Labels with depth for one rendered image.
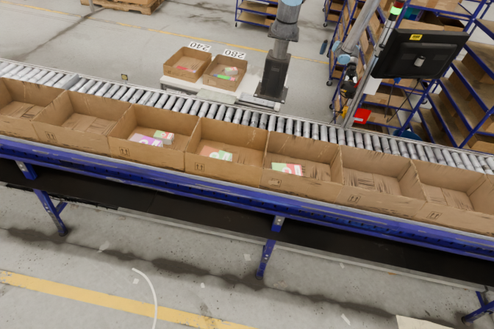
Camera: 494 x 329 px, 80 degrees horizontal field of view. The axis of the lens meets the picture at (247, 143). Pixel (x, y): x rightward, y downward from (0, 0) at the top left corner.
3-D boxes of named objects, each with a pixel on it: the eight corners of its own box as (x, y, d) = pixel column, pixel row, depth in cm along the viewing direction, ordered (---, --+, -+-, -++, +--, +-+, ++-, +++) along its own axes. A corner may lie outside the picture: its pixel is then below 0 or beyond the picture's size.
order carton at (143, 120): (200, 138, 175) (201, 116, 164) (184, 175, 154) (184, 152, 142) (137, 125, 177) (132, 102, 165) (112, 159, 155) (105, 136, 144)
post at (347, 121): (347, 134, 230) (401, 20, 170) (348, 138, 227) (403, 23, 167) (331, 131, 231) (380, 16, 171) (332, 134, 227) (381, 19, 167)
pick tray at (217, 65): (246, 70, 266) (248, 60, 260) (234, 92, 239) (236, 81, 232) (217, 63, 269) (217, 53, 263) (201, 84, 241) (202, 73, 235)
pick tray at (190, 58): (212, 63, 269) (212, 53, 262) (195, 84, 241) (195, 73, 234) (183, 56, 272) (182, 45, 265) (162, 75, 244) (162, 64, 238)
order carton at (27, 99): (74, 113, 178) (66, 89, 167) (42, 145, 157) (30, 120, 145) (13, 100, 180) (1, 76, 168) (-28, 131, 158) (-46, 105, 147)
